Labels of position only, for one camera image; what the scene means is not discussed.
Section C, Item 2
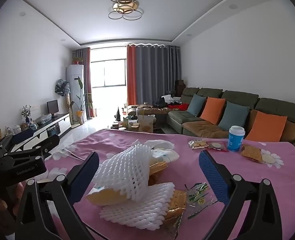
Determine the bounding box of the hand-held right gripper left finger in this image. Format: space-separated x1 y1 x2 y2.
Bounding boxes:
14 151 99 240

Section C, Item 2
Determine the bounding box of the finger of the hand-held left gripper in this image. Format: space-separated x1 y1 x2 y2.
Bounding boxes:
0 129 35 153
2 134 61 161

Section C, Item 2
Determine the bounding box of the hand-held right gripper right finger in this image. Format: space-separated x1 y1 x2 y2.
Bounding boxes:
199 150 283 240

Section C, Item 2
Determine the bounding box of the white foam fruit net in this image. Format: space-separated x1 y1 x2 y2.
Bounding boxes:
99 182 176 223
92 141 153 202

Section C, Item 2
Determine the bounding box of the blue vase with plant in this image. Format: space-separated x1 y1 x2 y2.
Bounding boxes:
21 105 32 125

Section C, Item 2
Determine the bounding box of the clear green printed wrapper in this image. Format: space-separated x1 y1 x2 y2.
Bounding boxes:
184 182 218 219

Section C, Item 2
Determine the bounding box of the white black tv cabinet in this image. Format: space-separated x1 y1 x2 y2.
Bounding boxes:
0 112 72 153

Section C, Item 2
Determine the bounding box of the clear plastic bag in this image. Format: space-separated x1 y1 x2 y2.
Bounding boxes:
36 113 53 125

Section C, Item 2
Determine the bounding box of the red edged biscuit packet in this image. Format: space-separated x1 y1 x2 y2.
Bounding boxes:
206 141 229 153

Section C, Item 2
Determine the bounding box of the clear biscuit packet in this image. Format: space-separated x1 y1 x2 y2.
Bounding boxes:
188 139 209 151

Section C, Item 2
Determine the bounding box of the black monitor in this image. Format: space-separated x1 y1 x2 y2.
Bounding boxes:
46 99 59 118

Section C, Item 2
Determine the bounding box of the blue paper cup white lid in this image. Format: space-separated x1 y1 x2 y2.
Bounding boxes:
227 125 245 152

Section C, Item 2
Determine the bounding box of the brown snack packet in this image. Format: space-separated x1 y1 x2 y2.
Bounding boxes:
239 144 263 163

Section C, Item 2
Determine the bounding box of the golden snack wrapper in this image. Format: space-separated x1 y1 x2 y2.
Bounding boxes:
162 189 188 232
148 161 168 186

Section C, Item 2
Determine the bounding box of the large leafy potted plant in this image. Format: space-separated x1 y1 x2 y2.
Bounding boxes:
73 77 93 125

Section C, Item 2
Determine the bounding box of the green sofa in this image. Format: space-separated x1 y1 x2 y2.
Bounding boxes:
167 87 295 153

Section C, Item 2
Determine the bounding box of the white crumpled plastic packaging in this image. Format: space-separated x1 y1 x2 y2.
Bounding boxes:
144 139 181 166

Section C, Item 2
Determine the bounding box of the pink floral blanket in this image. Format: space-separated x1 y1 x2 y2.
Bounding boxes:
36 128 295 240

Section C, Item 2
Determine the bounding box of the cloth covered standing fan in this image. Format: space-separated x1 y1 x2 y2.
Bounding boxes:
54 78 71 123

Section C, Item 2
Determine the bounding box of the blue grey cushion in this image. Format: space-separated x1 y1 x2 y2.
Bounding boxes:
187 93 207 118
218 101 250 132

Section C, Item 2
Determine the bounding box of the orange cushion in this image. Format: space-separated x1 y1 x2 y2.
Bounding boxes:
245 111 288 143
200 97 226 125

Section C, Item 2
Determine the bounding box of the white standing air conditioner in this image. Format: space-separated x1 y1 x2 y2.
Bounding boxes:
66 64 84 110

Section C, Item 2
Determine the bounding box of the black coffee table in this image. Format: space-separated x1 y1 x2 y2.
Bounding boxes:
112 114 164 133

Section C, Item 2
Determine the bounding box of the grey orange curtain narrow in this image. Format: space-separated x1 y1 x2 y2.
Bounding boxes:
74 47 93 120

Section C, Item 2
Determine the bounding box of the yellow paper bag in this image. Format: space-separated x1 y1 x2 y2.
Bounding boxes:
137 114 155 133

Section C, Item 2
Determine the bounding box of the pile of clothes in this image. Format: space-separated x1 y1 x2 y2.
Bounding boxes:
153 94 183 110

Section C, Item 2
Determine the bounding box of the window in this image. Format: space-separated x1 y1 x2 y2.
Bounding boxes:
90 58 127 88

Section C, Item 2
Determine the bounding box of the grey orange curtain wide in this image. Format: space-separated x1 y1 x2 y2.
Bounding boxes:
126 44 182 107

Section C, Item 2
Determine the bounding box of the ring ceiling lamp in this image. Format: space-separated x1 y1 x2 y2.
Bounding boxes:
108 0 143 21

